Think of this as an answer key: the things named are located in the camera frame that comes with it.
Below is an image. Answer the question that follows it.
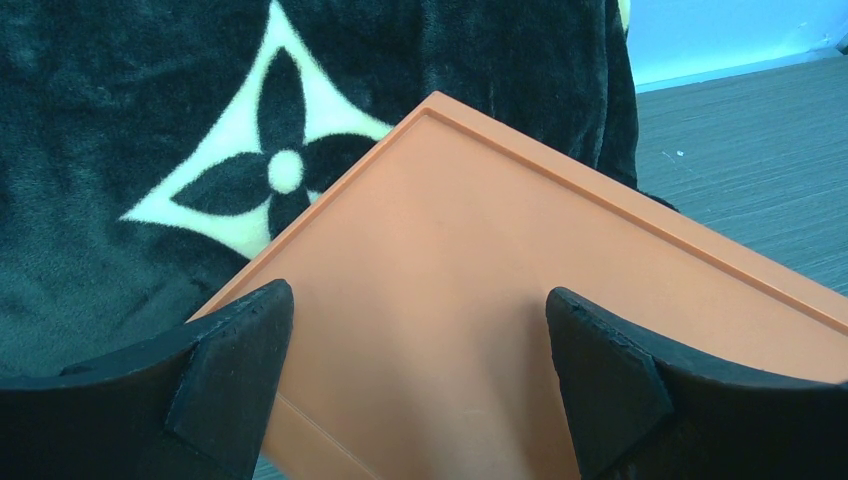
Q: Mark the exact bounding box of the orange drawer organizer box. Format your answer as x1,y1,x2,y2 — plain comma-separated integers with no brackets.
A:
206,93,847,479

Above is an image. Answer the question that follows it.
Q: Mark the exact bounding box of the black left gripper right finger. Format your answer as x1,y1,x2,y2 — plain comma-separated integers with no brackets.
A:
546,287,847,479

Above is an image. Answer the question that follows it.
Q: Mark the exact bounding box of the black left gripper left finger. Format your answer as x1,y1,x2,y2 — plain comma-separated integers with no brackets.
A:
1,279,294,479

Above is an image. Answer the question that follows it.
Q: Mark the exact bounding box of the black floral blanket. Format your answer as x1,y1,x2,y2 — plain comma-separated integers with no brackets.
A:
1,1,638,378

